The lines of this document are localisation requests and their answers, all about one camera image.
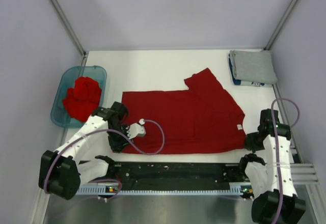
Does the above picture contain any folded blue white t-shirt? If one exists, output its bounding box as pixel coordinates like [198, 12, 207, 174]
[228, 55, 273, 88]

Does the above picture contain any dark red t-shirt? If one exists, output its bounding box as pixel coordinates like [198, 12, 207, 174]
[122, 68, 246, 154]

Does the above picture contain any folded grey t-shirt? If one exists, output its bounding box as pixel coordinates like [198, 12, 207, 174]
[229, 50, 277, 85]

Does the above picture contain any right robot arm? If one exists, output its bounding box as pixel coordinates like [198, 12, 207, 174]
[237, 109, 306, 223]

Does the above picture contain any grey slotted cable duct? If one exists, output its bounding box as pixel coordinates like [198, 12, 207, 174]
[76, 184, 255, 197]

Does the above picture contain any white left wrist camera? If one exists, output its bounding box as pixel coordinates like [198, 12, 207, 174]
[127, 119, 146, 139]

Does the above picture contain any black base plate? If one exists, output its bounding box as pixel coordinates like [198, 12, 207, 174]
[99, 162, 249, 191]

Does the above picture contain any aluminium frame rail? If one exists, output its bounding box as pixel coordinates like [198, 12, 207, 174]
[40, 164, 319, 184]

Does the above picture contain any teal plastic bin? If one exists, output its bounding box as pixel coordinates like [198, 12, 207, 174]
[50, 66, 107, 129]

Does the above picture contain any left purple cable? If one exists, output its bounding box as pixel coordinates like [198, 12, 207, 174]
[43, 118, 166, 204]

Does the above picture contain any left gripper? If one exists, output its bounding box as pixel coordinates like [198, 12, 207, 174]
[106, 124, 134, 153]

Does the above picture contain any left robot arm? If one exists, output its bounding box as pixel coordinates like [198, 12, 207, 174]
[38, 102, 129, 200]

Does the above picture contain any bright red t-shirt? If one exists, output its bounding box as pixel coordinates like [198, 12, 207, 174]
[62, 76, 102, 123]

